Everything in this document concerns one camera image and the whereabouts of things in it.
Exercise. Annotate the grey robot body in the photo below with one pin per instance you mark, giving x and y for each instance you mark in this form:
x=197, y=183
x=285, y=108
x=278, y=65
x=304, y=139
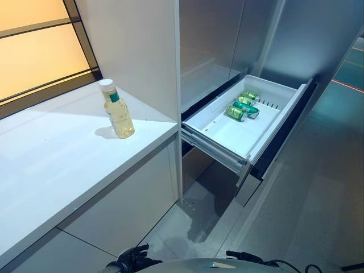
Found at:
x=204, y=266

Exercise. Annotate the dark green drink can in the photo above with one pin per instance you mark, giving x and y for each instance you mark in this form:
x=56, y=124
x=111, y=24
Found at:
x=244, y=106

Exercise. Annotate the orange lit window black frame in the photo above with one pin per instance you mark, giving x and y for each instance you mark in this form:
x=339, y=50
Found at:
x=34, y=48

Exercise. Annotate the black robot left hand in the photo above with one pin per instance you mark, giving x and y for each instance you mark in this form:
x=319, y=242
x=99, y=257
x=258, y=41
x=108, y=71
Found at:
x=129, y=254

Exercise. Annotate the white fridge drawer steel front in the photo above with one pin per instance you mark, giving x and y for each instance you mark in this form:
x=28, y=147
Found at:
x=227, y=133

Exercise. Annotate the black flat bar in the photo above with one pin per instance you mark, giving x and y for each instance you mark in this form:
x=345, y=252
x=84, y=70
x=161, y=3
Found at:
x=354, y=264

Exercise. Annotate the yellow drink bottle white cap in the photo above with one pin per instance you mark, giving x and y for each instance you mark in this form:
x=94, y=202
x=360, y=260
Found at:
x=120, y=119

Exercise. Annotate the stainless steel fridge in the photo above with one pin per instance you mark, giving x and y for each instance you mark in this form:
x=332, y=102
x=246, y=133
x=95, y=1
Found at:
x=207, y=42

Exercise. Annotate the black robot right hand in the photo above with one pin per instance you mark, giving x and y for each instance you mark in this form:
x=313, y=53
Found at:
x=247, y=256

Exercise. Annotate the tall white cabinet panel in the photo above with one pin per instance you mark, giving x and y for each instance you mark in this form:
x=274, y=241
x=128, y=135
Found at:
x=130, y=51

